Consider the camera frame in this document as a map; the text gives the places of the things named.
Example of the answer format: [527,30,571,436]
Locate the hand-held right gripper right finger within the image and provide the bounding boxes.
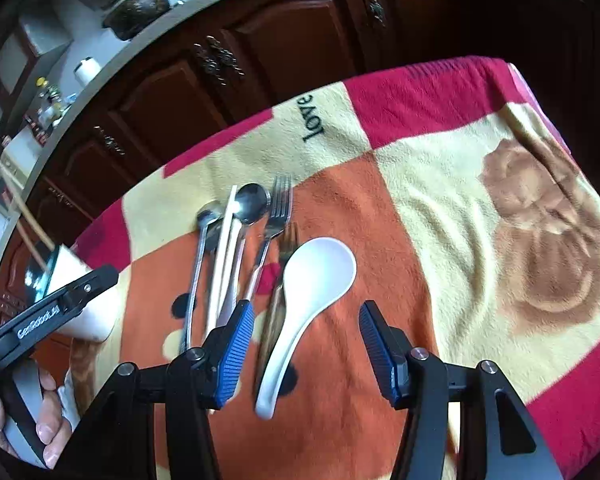
[358,301,563,480]

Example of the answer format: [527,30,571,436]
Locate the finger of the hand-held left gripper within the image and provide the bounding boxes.
[45,266,121,321]

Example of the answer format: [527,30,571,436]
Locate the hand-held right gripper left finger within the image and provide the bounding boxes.
[67,299,257,480]

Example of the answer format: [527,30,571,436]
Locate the white utensil holder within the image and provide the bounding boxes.
[22,245,126,343]

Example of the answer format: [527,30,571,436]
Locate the white ceramic soup spoon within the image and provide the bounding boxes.
[255,236,357,418]

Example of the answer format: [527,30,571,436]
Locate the white chopstick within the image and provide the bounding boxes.
[206,184,239,333]

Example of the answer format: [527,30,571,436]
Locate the wooden-handled fork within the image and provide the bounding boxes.
[254,222,301,391]

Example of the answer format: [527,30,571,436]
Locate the small metal spoon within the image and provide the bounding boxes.
[179,200,225,356]

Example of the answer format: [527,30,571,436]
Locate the metal fork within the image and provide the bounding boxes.
[240,175,294,311]

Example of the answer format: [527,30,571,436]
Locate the large metal spoon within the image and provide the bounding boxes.
[216,182,272,328]

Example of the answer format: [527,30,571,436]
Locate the person's left hand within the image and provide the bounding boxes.
[0,367,76,468]

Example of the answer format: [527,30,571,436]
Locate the wooden chopsticks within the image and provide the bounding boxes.
[15,190,61,271]

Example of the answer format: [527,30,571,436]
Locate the beige appliance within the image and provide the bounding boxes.
[0,147,36,181]

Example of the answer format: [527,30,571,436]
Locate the grey kitchen countertop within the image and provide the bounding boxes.
[0,0,586,291]

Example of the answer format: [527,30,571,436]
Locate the group of condiment bottles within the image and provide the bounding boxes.
[22,76,78,143]

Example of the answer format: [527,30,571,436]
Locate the printed fleece blanket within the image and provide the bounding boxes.
[67,55,600,480]

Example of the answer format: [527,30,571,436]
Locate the white cup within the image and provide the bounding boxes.
[74,57,103,86]

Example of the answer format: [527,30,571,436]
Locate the dark metal pot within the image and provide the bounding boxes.
[102,0,173,41]

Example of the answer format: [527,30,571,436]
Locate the dark wooden kitchen cabinet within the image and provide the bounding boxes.
[0,0,596,361]

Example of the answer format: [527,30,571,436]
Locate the wall cupboard with glass doors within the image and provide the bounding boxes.
[0,25,36,176]

